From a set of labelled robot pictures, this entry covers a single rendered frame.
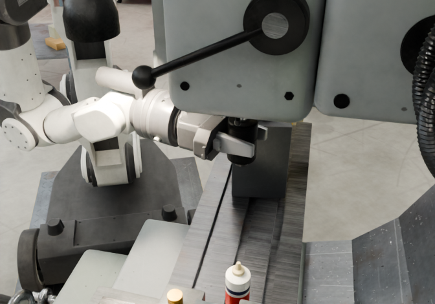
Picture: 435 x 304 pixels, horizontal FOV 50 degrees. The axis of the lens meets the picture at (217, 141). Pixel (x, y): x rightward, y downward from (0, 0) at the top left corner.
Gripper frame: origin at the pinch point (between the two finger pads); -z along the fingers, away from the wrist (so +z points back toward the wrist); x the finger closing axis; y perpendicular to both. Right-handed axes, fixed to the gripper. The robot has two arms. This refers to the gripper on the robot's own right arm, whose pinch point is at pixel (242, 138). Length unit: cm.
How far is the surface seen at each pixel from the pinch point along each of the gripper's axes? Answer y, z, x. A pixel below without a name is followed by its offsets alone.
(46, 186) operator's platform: 84, 110, 48
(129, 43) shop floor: 124, 246, 288
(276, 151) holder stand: 15.0, 1.1, 20.5
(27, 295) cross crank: 55, 51, -10
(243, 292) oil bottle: 21.6, -5.8, -10.5
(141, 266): 35.9, 20.4, -3.3
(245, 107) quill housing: -10.9, -4.1, -9.2
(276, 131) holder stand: 10.3, 1.4, 20.3
